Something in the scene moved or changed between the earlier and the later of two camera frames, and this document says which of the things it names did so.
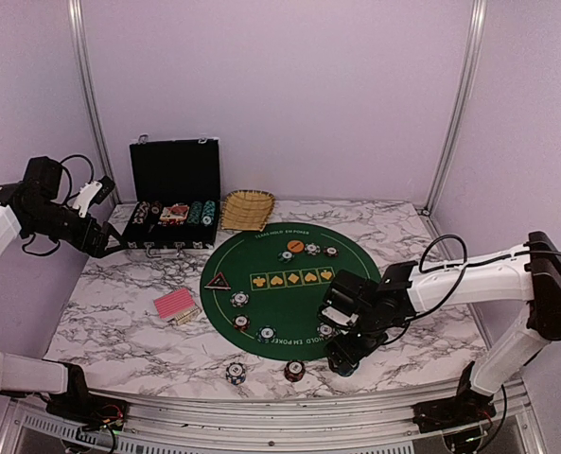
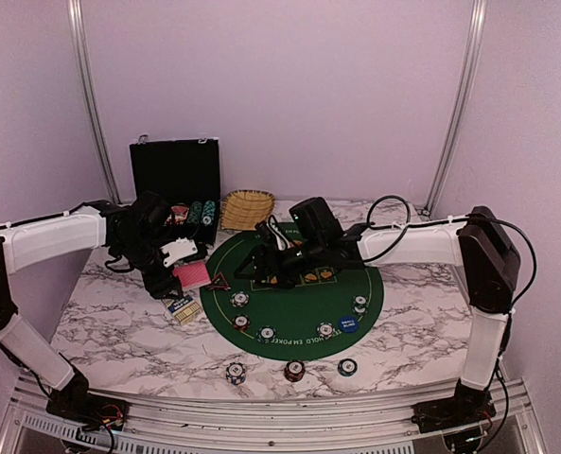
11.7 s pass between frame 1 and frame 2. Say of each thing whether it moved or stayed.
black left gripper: moved
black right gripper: moved
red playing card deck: moved
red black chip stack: stayed
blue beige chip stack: stayed
